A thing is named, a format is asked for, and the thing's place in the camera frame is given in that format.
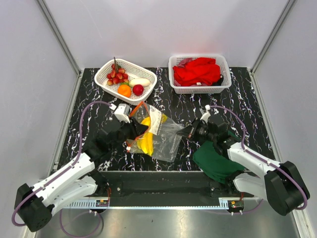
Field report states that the red fake strawberry bunch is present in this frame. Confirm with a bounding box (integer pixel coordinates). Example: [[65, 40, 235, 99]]
[[106, 58, 129, 86]]

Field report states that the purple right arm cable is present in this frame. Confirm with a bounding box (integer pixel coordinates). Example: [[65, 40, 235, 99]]
[[208, 105, 309, 215]]

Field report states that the folded green cloth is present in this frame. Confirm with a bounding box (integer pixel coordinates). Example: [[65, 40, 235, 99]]
[[193, 141, 245, 184]]

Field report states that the red cloth in basket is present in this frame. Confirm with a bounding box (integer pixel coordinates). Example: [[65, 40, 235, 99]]
[[173, 57, 223, 87]]

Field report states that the yellow fake banana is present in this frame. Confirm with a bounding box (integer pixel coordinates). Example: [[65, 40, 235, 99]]
[[136, 114, 167, 156]]

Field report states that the orange fake fruit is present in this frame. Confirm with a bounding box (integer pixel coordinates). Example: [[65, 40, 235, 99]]
[[117, 84, 131, 98]]

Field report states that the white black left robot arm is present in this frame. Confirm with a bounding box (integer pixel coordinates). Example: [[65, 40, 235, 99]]
[[13, 119, 148, 232]]

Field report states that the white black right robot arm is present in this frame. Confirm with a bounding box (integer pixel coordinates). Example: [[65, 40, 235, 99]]
[[177, 115, 310, 216]]

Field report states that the white oval perforated basket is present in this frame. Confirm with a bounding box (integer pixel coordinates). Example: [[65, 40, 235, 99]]
[[94, 59, 157, 106]]

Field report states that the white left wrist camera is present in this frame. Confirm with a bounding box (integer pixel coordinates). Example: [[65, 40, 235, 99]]
[[114, 104, 130, 123]]

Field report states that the red fake apple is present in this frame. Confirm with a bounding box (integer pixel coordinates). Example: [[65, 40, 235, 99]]
[[133, 84, 144, 96]]

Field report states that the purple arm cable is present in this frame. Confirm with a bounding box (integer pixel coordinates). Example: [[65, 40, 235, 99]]
[[11, 101, 117, 238], [208, 105, 309, 215]]

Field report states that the white rectangular slotted basket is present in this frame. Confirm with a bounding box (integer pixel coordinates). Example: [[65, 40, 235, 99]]
[[168, 54, 231, 94]]

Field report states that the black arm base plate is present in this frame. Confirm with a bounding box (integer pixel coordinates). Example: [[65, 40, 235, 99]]
[[78, 170, 255, 208]]

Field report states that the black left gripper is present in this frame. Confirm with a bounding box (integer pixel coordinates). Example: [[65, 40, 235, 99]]
[[109, 116, 148, 151]]

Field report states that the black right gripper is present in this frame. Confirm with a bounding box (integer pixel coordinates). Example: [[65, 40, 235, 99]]
[[176, 118, 216, 143]]

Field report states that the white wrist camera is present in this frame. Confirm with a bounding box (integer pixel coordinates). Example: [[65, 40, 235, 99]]
[[200, 105, 211, 123], [114, 104, 130, 123]]

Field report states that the clear zip top bag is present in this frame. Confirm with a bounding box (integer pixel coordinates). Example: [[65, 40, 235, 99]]
[[127, 102, 184, 163]]

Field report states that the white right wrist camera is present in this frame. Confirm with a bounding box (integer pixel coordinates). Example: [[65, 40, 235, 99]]
[[200, 105, 211, 123]]

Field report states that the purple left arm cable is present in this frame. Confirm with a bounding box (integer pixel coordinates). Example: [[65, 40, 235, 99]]
[[11, 101, 117, 238]]

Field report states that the pale cream fake food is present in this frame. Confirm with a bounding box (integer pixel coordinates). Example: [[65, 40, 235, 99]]
[[129, 78, 151, 87]]

